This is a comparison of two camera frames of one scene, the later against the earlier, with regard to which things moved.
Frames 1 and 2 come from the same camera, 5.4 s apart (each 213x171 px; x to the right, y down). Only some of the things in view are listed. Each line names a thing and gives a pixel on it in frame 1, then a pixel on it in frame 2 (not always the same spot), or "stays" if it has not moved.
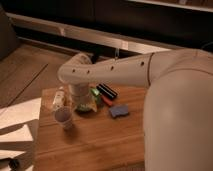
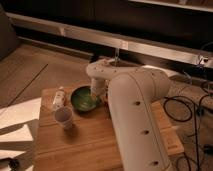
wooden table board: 111,138 stays
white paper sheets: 15,114 stays
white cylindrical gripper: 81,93 → 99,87
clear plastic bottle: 59,97 stays
